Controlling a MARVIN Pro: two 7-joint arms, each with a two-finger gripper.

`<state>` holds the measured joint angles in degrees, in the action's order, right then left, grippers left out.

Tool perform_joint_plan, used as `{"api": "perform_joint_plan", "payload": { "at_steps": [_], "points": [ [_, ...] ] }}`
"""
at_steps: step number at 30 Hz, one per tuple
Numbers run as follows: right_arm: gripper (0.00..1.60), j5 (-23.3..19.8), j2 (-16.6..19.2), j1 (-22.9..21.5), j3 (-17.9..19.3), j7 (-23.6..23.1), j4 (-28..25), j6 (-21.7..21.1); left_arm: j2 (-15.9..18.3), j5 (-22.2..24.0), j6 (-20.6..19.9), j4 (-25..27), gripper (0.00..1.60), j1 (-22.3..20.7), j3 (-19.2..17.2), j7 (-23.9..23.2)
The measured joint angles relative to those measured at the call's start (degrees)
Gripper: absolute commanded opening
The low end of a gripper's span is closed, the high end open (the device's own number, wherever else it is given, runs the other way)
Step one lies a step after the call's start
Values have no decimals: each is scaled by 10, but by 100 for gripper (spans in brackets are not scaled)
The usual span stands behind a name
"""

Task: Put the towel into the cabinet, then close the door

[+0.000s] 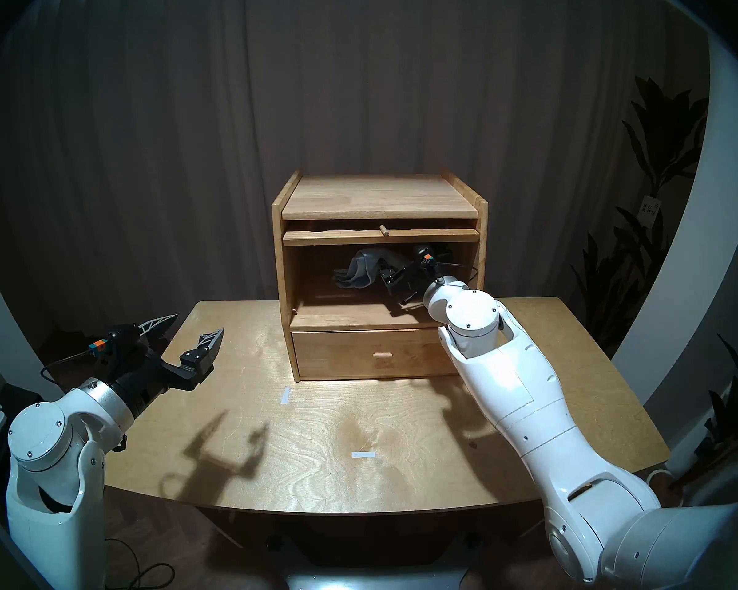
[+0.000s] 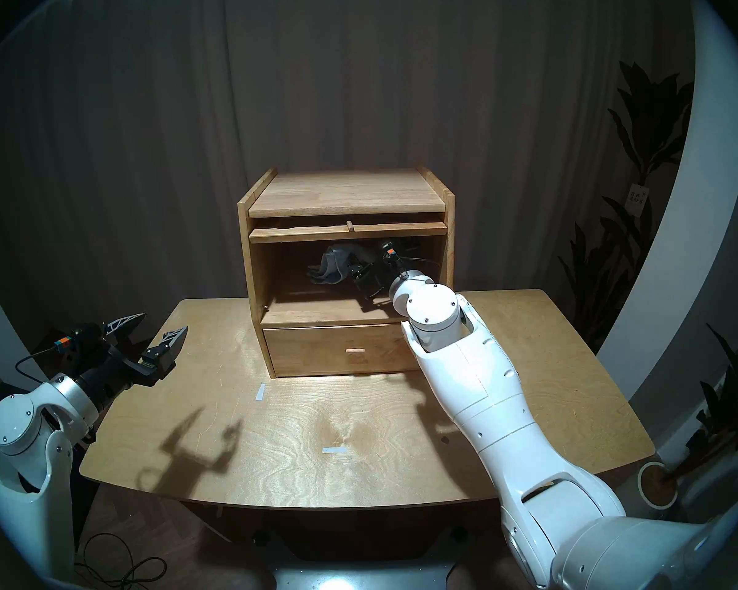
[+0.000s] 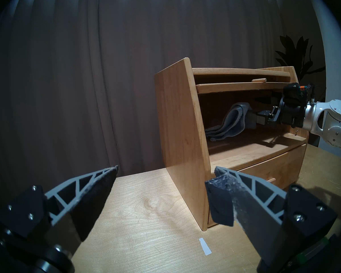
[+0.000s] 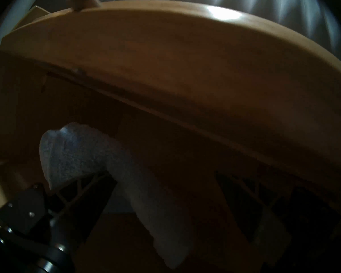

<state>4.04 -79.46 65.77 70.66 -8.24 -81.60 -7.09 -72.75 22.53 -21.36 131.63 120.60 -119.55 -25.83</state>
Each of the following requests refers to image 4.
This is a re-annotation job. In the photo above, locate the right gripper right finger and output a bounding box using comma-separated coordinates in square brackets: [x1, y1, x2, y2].
[216, 173, 338, 264]

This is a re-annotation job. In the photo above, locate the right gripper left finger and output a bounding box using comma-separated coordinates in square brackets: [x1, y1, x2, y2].
[0, 173, 117, 247]

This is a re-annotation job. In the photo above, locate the blue towel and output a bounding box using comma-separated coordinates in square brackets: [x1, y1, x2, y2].
[40, 122, 195, 269]

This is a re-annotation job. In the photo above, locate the wooden roll-top door with knob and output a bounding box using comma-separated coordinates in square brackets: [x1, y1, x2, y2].
[0, 0, 341, 196]

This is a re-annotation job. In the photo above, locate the wooden cabinet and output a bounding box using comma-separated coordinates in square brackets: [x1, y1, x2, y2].
[0, 5, 341, 273]

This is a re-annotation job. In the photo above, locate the white curved pillar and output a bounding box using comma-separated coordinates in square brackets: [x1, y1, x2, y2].
[0, 0, 39, 64]

